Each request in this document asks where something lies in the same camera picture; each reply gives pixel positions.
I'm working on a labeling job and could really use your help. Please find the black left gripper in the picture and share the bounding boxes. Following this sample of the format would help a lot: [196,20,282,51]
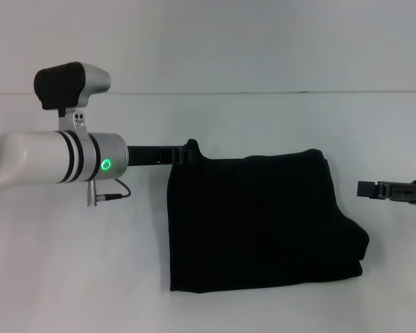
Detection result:
[125,140,205,167]

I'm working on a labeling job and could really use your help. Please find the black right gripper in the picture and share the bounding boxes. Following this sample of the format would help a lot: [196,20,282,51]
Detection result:
[356,179,416,209]

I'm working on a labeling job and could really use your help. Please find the black shirt with FREE print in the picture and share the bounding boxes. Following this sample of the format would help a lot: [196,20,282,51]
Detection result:
[167,138,371,294]

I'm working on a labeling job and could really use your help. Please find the thin gripper cable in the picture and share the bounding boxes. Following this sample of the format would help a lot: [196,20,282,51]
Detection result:
[86,178,132,208]

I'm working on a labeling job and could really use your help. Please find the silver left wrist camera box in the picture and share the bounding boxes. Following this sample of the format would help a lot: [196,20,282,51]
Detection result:
[33,61,113,135]

